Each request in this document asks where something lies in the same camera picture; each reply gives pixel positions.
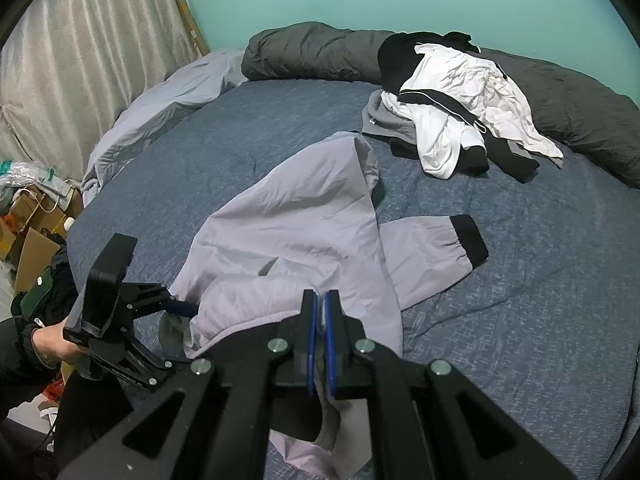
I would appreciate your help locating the wooden board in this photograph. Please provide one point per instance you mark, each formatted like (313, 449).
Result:
(192, 25)

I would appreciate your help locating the white jacket with black piping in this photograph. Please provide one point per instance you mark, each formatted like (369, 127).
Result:
(440, 150)

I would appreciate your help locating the clear plastic bag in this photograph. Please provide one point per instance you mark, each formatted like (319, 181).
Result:
(30, 172)

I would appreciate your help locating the person's left forearm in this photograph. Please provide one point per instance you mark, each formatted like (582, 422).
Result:
(15, 360)

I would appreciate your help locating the person's left hand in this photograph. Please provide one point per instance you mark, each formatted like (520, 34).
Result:
(47, 347)

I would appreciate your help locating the green bag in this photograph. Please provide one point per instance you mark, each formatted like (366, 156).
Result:
(37, 290)

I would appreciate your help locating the dark grey duvet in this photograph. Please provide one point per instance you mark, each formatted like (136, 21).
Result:
(310, 50)

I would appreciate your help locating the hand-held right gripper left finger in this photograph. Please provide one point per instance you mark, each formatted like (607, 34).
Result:
(310, 330)

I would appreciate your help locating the white crumpled shirt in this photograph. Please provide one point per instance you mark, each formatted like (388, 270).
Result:
(465, 75)

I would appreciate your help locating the lilac jacket with black cuffs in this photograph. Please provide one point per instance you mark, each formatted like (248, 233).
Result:
(280, 220)

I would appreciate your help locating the beige curtain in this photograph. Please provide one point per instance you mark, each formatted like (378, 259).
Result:
(75, 60)

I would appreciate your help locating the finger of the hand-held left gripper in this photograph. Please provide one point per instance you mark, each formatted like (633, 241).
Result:
(150, 300)
(142, 367)

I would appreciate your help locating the black cloth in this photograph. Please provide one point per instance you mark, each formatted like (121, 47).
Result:
(62, 280)

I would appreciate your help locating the black garment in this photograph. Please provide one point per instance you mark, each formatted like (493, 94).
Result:
(395, 55)

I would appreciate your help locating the blue patterned bedspread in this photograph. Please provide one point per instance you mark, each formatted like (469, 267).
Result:
(200, 160)

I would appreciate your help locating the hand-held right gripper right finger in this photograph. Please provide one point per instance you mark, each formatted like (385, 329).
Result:
(330, 340)

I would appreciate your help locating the light grey quilt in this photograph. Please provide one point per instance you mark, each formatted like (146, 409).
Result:
(165, 95)

